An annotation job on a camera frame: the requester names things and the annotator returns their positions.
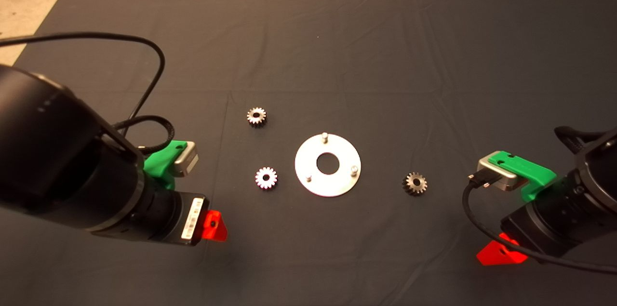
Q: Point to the green left camera mount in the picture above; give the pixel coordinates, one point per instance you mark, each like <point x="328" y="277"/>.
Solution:
<point x="161" y="164"/>

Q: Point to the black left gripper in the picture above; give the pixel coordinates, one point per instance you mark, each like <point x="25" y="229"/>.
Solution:
<point x="178" y="217"/>

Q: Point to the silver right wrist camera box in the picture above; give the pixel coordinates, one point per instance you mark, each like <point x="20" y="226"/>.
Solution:
<point x="503" y="182"/>

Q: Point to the round metal carrier plate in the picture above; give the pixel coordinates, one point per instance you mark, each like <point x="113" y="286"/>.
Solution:
<point x="308" y="161"/>

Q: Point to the green right camera mount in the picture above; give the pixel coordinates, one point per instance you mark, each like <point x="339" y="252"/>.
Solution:
<point x="525" y="171"/>

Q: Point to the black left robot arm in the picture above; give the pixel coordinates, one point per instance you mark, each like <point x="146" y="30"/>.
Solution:
<point x="48" y="152"/>

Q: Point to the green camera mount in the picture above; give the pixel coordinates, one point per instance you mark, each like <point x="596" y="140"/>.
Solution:
<point x="525" y="171"/>
<point x="161" y="164"/>

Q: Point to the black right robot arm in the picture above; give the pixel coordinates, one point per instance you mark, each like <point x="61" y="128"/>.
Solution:
<point x="602" y="176"/>

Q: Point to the steel planetary gear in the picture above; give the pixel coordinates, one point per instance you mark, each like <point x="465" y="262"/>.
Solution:
<point x="260" y="178"/>
<point x="251" y="116"/>
<point x="409" y="184"/>

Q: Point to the dark grey table cloth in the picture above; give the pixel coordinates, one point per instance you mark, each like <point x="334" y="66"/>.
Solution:
<point x="337" y="55"/>

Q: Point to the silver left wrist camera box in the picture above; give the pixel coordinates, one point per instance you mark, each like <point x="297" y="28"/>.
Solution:
<point x="187" y="159"/>

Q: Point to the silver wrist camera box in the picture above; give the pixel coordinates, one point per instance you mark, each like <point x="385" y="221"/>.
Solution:
<point x="503" y="182"/>
<point x="187" y="159"/>

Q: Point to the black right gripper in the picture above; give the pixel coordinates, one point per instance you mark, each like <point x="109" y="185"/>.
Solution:
<point x="544" y="226"/>

